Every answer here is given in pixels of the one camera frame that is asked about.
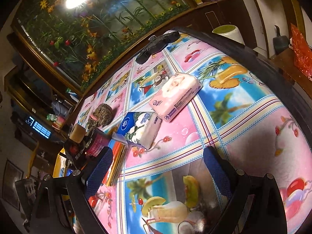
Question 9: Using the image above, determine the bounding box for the white plastic bucket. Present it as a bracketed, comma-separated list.
[212, 24, 245, 44]

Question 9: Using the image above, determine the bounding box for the colourful patterned tablecloth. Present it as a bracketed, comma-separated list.
[76, 29, 311, 233]

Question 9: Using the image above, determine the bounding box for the pink tissue pack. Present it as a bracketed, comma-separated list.
[149, 73, 202, 123]

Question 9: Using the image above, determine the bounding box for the black clamp device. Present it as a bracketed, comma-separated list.
[135, 31, 180, 65]

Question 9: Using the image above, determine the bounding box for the blue Vinda tissue pack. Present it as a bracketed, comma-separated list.
[112, 112, 162, 150]

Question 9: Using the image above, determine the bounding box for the black foil snack bag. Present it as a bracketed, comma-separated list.
[63, 137, 88, 170]

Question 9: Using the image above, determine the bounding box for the beige tape roll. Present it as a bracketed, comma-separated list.
[69, 124, 86, 144]

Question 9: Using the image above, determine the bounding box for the grey kettle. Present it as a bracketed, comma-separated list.
[51, 100, 71, 118]

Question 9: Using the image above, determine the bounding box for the flower mural picture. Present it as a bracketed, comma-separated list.
[16, 0, 189, 90]

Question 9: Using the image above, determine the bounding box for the red label jar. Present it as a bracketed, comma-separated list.
[84, 128, 111, 157]

